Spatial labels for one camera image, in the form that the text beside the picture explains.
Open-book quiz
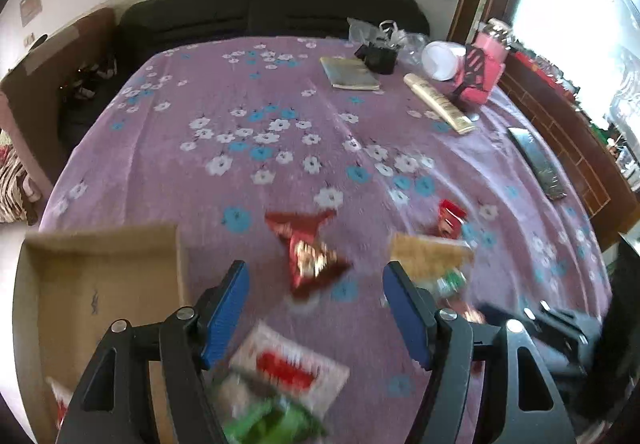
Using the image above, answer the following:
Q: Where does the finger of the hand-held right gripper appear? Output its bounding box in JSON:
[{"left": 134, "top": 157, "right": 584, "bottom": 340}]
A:
[{"left": 474, "top": 303, "right": 540, "bottom": 331}]

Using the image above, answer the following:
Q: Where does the small black box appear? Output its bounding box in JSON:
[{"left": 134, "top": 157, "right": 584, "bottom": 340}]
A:
[{"left": 355, "top": 42, "right": 401, "bottom": 75}]

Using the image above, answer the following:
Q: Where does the olive notebook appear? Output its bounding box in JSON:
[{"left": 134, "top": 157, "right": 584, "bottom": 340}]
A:
[{"left": 320, "top": 56, "right": 382, "bottom": 92}]

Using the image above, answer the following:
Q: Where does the purple floral blanket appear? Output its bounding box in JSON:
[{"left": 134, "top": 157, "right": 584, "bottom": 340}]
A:
[{"left": 37, "top": 36, "right": 615, "bottom": 444}]

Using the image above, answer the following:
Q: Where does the clear plastic bag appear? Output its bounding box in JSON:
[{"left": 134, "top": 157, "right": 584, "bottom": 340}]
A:
[{"left": 346, "top": 17, "right": 432, "bottom": 67}]

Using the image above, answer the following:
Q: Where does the wooden window frame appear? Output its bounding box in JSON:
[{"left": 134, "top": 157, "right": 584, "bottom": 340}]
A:
[{"left": 447, "top": 0, "right": 632, "bottom": 252}]

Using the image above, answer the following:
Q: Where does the shiny red snack packet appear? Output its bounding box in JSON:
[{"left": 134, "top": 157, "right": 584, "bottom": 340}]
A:
[{"left": 264, "top": 210, "right": 353, "bottom": 307}]

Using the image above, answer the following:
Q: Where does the pink wall sticker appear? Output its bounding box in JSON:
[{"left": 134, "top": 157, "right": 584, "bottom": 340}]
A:
[{"left": 19, "top": 0, "right": 43, "bottom": 28}]

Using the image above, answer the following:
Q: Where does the small red snack packet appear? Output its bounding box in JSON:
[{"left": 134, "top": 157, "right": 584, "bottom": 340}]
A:
[{"left": 432, "top": 200, "right": 469, "bottom": 239}]

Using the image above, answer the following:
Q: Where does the striped cloth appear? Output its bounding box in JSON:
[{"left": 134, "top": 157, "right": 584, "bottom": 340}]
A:
[{"left": 0, "top": 131, "right": 43, "bottom": 225}]

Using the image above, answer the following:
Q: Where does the white round container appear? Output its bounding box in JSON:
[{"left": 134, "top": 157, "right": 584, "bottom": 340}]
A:
[{"left": 421, "top": 42, "right": 468, "bottom": 82}]

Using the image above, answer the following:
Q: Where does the large brown cardboard box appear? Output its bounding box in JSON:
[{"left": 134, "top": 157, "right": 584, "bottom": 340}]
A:
[{"left": 0, "top": 8, "right": 118, "bottom": 197}]

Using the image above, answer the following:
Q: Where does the white red green snack packet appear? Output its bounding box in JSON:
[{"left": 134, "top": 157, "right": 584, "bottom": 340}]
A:
[{"left": 212, "top": 321, "right": 351, "bottom": 444}]

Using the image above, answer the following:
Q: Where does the black remote control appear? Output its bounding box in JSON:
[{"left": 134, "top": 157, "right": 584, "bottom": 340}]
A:
[{"left": 507, "top": 126, "right": 568, "bottom": 201}]

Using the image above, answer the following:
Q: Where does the black sofa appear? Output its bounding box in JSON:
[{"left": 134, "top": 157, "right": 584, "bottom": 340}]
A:
[{"left": 59, "top": 0, "right": 431, "bottom": 145}]

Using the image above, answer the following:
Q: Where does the tan green snack packet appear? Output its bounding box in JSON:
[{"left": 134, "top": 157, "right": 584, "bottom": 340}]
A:
[{"left": 389, "top": 231, "right": 476, "bottom": 299}]

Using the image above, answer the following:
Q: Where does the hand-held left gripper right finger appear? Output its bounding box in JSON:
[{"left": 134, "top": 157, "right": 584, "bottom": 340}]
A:
[{"left": 382, "top": 261, "right": 574, "bottom": 444}]

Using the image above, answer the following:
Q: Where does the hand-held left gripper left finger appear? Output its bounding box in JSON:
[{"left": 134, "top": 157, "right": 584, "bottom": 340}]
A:
[{"left": 55, "top": 260, "right": 251, "bottom": 444}]

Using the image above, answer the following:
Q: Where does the beige tube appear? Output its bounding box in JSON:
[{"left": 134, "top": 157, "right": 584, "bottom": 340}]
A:
[{"left": 403, "top": 72, "right": 480, "bottom": 135}]

